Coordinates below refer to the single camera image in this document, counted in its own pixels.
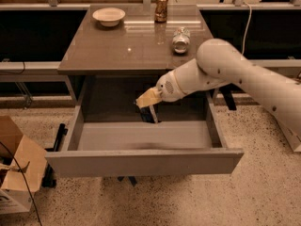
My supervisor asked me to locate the grey cabinet with glossy top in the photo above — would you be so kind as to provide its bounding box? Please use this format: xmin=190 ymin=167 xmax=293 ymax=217
xmin=57 ymin=4 xmax=230 ymax=122

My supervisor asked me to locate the open cardboard box left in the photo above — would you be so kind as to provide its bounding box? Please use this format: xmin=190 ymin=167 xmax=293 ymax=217
xmin=0 ymin=116 xmax=47 ymax=215

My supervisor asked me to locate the white ceramic bowl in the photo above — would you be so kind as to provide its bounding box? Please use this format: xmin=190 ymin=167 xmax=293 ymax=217
xmin=92 ymin=8 xmax=125 ymax=27

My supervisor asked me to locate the black metal stand foot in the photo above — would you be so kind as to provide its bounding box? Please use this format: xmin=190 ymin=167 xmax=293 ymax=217
xmin=41 ymin=122 xmax=69 ymax=188

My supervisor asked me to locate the cardboard box right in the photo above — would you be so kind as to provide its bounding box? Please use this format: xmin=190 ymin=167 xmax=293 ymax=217
xmin=277 ymin=121 xmax=301 ymax=153

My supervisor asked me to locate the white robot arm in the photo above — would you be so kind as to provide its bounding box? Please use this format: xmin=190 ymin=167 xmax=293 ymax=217
xmin=136 ymin=39 xmax=301 ymax=136

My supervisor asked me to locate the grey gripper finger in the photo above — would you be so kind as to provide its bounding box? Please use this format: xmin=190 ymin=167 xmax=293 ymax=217
xmin=150 ymin=105 xmax=158 ymax=123

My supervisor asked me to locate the upright brown soda can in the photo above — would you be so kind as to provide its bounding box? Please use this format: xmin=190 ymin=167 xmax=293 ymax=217
xmin=154 ymin=0 xmax=168 ymax=23

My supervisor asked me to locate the white hanging cable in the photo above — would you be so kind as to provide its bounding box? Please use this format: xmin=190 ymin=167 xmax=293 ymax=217
xmin=240 ymin=2 xmax=253 ymax=57

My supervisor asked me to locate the open grey top drawer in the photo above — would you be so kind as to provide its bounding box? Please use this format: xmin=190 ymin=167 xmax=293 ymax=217
xmin=46 ymin=92 xmax=244 ymax=177

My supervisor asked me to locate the black cable on left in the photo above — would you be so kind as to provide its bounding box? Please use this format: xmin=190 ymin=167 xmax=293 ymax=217
xmin=0 ymin=140 xmax=43 ymax=226

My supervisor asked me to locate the blue rxbar blueberry bar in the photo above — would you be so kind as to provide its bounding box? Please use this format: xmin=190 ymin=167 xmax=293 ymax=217
xmin=140 ymin=106 xmax=154 ymax=123

